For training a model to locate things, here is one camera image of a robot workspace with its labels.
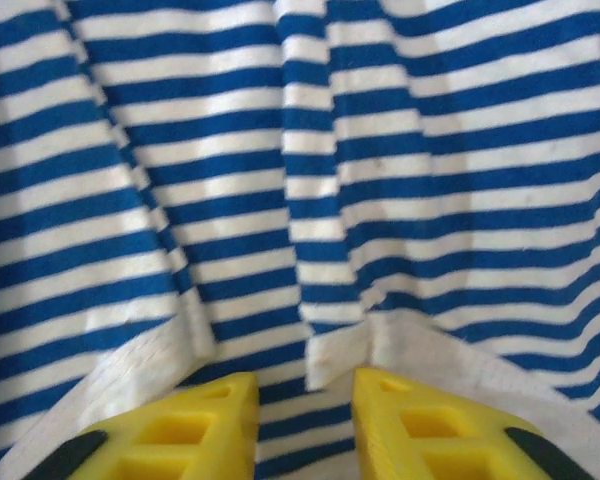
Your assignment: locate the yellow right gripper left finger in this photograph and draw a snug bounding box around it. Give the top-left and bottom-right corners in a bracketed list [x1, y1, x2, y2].
[27, 372, 260, 480]

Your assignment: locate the blue white striped tank top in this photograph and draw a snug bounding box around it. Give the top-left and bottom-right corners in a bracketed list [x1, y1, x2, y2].
[0, 0, 600, 480]

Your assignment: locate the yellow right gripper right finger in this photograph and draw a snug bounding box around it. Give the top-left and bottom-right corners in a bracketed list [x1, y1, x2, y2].
[352, 367, 599, 480]

